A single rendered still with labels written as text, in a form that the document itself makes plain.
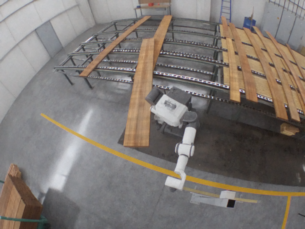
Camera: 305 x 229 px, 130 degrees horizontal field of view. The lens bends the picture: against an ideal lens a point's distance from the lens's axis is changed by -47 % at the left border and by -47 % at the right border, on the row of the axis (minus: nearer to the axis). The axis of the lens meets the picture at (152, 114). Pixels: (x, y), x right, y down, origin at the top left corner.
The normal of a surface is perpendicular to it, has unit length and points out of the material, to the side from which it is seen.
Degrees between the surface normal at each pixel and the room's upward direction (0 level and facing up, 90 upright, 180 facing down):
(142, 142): 0
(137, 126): 0
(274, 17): 90
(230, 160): 0
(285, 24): 90
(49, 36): 90
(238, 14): 89
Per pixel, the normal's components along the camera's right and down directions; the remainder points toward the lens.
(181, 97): -0.22, -0.36
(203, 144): -0.13, -0.55
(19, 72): 0.94, 0.21
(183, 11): -0.34, 0.83
